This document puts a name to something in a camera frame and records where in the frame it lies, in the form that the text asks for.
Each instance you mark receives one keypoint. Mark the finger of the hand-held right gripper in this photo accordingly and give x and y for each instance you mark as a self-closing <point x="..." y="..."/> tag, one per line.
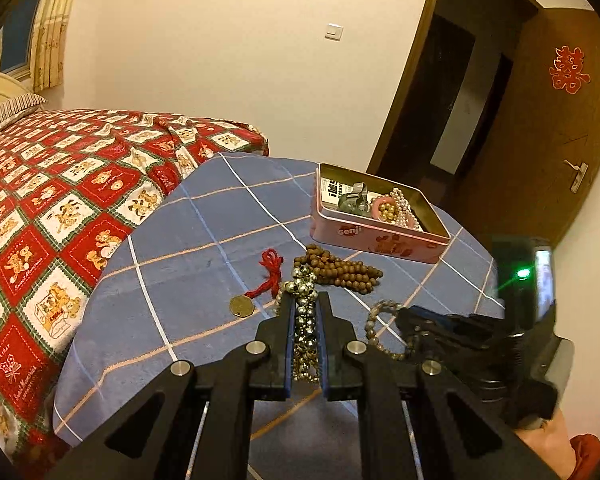
<point x="470" y="360"/>
<point x="445" y="325"/>

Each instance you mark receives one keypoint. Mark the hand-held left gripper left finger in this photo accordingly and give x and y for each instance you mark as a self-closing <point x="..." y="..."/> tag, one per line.
<point x="289" y="345"/>

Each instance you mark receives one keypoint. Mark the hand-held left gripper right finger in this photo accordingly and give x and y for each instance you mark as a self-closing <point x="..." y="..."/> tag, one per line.
<point x="322" y="345"/>

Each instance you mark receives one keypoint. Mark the pink tin box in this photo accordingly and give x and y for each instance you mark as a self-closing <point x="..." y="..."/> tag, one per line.
<point x="360" y="237"/>

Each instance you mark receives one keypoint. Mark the pink bangle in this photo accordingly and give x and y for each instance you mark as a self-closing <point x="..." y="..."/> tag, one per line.
<point x="376" y="205"/>

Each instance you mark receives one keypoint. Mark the metal watch band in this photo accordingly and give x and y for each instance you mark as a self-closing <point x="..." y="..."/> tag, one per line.
<point x="354" y="200"/>

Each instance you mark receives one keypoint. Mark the person's right forearm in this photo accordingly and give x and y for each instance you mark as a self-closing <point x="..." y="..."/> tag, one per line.
<point x="545" y="447"/>

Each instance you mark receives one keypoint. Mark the red cloth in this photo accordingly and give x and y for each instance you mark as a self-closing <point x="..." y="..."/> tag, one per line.
<point x="587" y="455"/>

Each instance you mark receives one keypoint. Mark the white printed card box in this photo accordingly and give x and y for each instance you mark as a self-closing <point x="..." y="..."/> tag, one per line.
<point x="330" y="192"/>

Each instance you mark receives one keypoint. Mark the brown wooden door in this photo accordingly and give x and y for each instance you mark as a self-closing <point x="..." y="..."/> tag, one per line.
<point x="530" y="160"/>

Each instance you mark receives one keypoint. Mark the red patterned bedspread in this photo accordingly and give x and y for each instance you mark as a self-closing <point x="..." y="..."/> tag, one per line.
<point x="55" y="200"/>

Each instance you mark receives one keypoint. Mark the red paper door decal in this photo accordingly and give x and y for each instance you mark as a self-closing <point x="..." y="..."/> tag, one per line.
<point x="570" y="70"/>

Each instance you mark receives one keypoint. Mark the striped pillow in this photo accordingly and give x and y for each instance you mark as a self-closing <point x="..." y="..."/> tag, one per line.
<point x="10" y="110"/>

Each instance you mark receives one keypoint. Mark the yellow patterned curtain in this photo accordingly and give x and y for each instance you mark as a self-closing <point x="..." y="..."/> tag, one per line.
<point x="55" y="40"/>

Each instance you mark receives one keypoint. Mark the window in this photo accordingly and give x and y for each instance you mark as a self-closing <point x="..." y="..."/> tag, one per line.
<point x="22" y="25"/>

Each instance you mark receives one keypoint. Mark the brown wooden door frame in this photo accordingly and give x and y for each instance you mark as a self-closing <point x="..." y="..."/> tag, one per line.
<point x="410" y="85"/>

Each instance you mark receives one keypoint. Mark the white light switch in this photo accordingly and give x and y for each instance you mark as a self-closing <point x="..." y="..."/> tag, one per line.
<point x="334" y="31"/>

